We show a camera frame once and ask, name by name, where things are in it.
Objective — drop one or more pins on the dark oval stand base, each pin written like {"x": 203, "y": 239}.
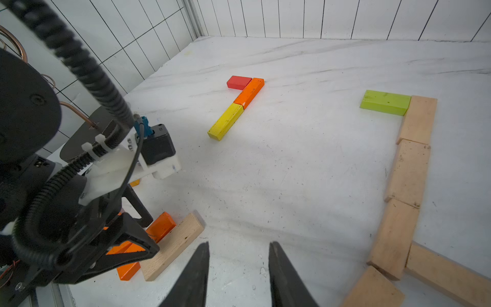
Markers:
{"x": 86, "y": 134}

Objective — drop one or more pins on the red wooden block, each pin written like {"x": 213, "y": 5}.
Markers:
{"x": 238, "y": 82}

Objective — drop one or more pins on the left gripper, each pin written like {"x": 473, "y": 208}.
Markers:
{"x": 57, "y": 230}

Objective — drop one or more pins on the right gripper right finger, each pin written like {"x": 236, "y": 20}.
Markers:
{"x": 287, "y": 288}

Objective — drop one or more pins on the ornate metal wire stand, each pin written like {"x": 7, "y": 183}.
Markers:
{"x": 36, "y": 76}

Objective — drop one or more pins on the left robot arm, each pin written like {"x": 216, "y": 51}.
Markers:
{"x": 30, "y": 118}

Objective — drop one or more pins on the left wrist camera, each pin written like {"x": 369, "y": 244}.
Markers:
{"x": 146, "y": 151}

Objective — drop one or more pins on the yellow-green block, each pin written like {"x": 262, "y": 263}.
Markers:
{"x": 225, "y": 122}

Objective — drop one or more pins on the natural block diagonal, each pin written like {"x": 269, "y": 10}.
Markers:
{"x": 373, "y": 289}
{"x": 418, "y": 121}

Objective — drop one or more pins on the orange block diagonal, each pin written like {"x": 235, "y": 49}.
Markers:
{"x": 249, "y": 92}

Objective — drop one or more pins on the lime green block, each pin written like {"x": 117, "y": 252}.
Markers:
{"x": 384, "y": 102}

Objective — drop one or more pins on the yellow-orange wooden block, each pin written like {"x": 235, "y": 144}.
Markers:
{"x": 135, "y": 183}

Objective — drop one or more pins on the natural block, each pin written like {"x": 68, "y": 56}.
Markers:
{"x": 393, "y": 240}
{"x": 448, "y": 277}
{"x": 407, "y": 178}
{"x": 172, "y": 245}

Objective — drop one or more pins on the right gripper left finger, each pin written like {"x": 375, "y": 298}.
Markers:
{"x": 191, "y": 287}

